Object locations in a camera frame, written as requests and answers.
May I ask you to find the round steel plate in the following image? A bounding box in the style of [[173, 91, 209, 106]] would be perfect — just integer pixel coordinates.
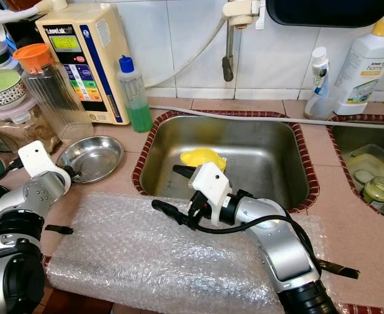
[[56, 135, 125, 184]]

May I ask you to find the clear bubble wrap sheet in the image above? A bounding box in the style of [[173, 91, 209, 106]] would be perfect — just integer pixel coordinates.
[[46, 192, 326, 314]]

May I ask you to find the brown powder jar pink lid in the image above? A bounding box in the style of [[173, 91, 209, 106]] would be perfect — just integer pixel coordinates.
[[0, 95, 61, 154]]

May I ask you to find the green soap bottle blue cap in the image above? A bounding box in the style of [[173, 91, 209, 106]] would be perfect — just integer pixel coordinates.
[[116, 56, 153, 133]]

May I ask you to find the stainless steel sink basin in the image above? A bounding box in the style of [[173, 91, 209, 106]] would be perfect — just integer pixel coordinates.
[[326, 116, 384, 220], [131, 110, 321, 210]]

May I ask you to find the clear jar orange lid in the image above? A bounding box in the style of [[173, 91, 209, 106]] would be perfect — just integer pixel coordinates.
[[13, 43, 94, 146]]

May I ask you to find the cream water ionizer machine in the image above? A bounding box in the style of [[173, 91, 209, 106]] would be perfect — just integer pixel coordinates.
[[36, 3, 130, 125]]

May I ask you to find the patterned bowl green lid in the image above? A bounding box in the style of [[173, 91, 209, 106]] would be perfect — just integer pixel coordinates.
[[0, 67, 27, 109]]

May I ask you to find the small white pump bottle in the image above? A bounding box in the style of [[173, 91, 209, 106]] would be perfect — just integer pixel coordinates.
[[305, 47, 335, 120]]

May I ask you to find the clear plastic food container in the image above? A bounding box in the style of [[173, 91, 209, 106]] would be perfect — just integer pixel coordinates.
[[343, 143, 384, 194]]

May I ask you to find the small glass jar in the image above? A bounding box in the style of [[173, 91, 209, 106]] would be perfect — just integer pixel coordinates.
[[362, 177, 384, 205]]

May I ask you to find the white detergent bottle yellow cap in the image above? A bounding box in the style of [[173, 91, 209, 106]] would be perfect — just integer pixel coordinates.
[[334, 20, 384, 116]]

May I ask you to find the black hanging pan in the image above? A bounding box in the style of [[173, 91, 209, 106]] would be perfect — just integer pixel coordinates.
[[266, 0, 384, 28]]

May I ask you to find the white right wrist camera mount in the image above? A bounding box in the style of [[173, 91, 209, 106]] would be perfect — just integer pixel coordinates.
[[188, 162, 232, 209]]

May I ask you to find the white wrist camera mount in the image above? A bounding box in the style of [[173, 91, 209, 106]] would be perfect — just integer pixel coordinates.
[[188, 162, 232, 209], [17, 139, 55, 179]]

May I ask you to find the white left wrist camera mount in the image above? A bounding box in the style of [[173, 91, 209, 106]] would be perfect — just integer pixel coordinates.
[[17, 139, 55, 179]]

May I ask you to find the black left arm strap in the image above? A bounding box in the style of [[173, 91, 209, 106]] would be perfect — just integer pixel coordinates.
[[44, 224, 75, 235]]

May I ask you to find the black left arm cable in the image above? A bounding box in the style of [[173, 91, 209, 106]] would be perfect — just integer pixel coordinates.
[[0, 157, 22, 197]]

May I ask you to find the thin white water hose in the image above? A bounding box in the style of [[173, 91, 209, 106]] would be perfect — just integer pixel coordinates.
[[149, 13, 384, 128]]

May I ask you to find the wall tap with lever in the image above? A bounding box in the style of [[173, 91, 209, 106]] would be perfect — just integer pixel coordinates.
[[221, 0, 264, 82]]

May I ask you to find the white flexible sprayer hose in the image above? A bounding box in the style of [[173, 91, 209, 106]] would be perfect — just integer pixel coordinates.
[[0, 0, 68, 27]]

